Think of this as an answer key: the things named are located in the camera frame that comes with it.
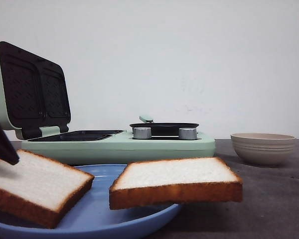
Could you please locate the silver control knob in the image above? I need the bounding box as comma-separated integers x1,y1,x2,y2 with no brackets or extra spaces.
178,127,197,140
133,127,151,139

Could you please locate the blue plate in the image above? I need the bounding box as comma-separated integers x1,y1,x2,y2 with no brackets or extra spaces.
0,164,181,239

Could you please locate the mint green breakfast maker base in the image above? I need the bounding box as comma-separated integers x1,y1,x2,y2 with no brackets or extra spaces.
21,130,216,165

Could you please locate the mint green sandwich maker lid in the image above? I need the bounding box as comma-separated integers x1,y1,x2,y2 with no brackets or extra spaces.
0,41,71,140

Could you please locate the white bread slice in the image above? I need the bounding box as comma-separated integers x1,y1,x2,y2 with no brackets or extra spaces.
109,157,243,210
0,149,95,229

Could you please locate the left silver control knob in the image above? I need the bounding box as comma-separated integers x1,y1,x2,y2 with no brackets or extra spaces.
133,127,151,139

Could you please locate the beige ribbed bowl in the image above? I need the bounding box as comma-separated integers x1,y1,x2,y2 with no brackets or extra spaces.
231,133,297,166

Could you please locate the right silver control knob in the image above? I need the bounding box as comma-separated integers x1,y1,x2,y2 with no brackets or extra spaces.
178,127,197,140

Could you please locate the black frying pan green handle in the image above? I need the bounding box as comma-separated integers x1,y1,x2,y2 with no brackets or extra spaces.
130,115,199,136

